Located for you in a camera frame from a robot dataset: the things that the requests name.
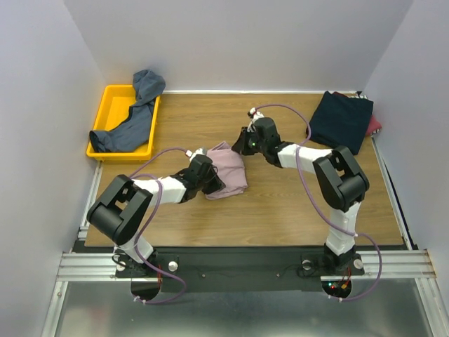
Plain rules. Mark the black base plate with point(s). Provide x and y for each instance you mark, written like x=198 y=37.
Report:
x=241 y=268

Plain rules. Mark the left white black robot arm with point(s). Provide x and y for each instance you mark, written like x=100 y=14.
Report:
x=120 y=209

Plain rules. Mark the folded maroon tank top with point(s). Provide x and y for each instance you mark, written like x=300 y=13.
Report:
x=374 y=126

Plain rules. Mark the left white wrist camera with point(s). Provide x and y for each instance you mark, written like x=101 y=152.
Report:
x=191 y=154

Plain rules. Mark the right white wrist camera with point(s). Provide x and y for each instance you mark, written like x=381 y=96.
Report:
x=254 y=115

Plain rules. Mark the pink tank top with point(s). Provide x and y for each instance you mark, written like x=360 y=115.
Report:
x=230 y=170

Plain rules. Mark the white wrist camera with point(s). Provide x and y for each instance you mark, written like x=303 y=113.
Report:
x=254 y=115
x=191 y=154

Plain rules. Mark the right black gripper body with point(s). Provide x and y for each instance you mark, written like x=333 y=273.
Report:
x=243 y=142

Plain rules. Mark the blue-grey tank top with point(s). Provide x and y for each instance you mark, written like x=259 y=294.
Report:
x=134 y=130

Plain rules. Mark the aluminium frame rail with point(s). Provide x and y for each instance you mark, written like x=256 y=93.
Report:
x=275 y=210

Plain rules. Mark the folded navy tank top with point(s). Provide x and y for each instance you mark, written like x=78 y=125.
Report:
x=340 y=120

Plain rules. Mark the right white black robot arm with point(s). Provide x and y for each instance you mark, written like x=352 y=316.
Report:
x=342 y=182

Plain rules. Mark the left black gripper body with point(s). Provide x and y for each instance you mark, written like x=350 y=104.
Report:
x=210 y=184

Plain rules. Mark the yellow plastic tray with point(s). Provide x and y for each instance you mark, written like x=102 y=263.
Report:
x=113 y=109

